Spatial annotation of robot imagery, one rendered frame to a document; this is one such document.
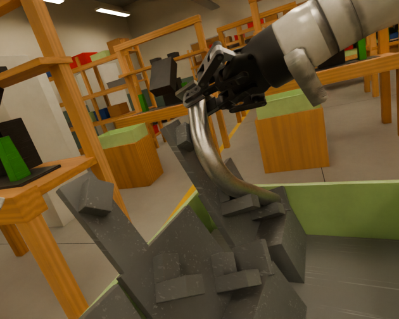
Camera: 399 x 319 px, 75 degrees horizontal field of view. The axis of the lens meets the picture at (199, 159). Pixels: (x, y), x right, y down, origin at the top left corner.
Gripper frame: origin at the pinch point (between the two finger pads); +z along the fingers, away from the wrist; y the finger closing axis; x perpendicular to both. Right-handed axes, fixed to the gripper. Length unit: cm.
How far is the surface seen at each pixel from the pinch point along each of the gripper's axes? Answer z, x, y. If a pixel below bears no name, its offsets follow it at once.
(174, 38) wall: 423, -925, -488
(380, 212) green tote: -15.3, 16.0, -30.7
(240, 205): 0.6, 14.9, -8.5
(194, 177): 4.6, 10.5, -2.6
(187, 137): 2.3, 6.1, 1.3
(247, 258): 2.4, 22.2, -11.1
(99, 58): 330, -419, -147
